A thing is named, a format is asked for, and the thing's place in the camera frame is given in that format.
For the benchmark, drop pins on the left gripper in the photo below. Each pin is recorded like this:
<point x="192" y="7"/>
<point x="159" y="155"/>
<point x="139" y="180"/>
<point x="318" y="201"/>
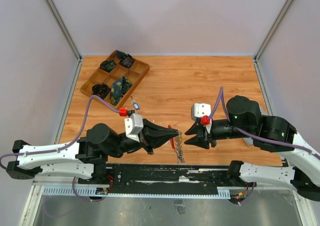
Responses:
<point x="153" y="135"/>

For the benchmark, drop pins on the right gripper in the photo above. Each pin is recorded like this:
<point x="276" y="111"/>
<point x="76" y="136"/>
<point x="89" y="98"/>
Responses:
<point x="203" y="139"/>

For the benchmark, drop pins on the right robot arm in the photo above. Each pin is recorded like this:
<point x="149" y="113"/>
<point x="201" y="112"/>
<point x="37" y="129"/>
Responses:
<point x="272" y="134"/>

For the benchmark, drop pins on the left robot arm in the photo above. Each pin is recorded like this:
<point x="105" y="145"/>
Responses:
<point x="82" y="157"/>

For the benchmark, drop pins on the key with blue tag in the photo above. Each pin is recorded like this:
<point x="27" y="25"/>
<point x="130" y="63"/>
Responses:
<point x="135" y="104"/>

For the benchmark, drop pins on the grey foam pad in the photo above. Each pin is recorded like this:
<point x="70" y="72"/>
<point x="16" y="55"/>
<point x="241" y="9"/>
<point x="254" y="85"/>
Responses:
<point x="248" y="140"/>

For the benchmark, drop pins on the blue tie yellow flowers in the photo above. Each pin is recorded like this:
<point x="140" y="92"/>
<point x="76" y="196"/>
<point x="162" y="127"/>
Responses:
<point x="118" y="89"/>

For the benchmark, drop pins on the wooden compartment tray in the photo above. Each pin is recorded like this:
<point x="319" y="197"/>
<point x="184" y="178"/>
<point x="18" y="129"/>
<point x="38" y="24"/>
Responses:
<point x="135" y="74"/>

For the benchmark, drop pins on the dark tie orange flowers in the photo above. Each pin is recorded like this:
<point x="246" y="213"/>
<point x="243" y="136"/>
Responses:
<point x="101" y="90"/>

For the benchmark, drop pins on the dark tie purple pattern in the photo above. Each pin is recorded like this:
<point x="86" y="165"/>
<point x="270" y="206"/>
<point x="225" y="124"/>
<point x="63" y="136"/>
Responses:
<point x="127" y="62"/>

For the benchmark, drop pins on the green patterned rolled tie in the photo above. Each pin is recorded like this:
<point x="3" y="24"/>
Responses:
<point x="108" y="65"/>

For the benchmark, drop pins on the dark folded tie back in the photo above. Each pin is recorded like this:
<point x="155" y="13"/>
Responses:
<point x="122" y="55"/>

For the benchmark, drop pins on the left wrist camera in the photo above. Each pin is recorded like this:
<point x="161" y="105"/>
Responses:
<point x="133" y="126"/>

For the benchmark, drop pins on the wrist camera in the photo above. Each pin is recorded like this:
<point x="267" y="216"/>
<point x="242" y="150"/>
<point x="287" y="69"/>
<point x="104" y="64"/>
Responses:
<point x="200" y="114"/>
<point x="133" y="126"/>

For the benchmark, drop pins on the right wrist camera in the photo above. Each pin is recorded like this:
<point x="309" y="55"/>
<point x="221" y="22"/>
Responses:
<point x="200" y="114"/>

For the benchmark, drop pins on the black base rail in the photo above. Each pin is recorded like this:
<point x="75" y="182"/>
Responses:
<point x="163" y="180"/>

